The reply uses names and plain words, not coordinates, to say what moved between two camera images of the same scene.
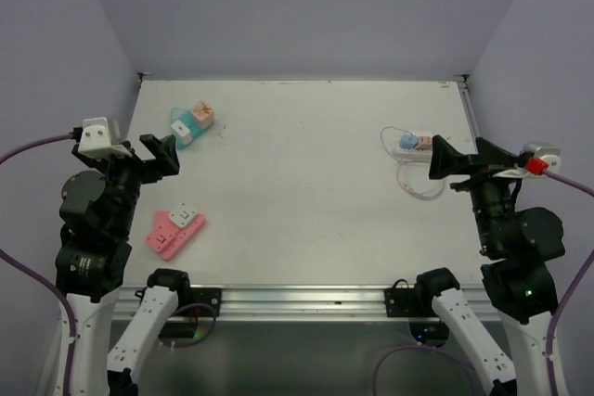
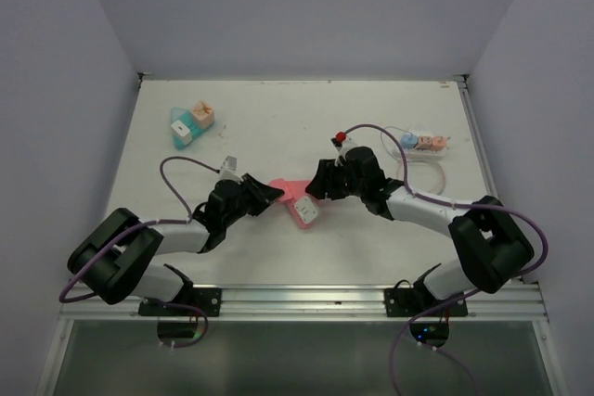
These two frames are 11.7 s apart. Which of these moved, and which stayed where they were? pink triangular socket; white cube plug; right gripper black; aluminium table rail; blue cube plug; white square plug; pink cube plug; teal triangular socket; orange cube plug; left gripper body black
Moved: left gripper body black; right gripper black; white square plug; pink triangular socket
Stayed: pink cube plug; teal triangular socket; orange cube plug; white cube plug; blue cube plug; aluminium table rail
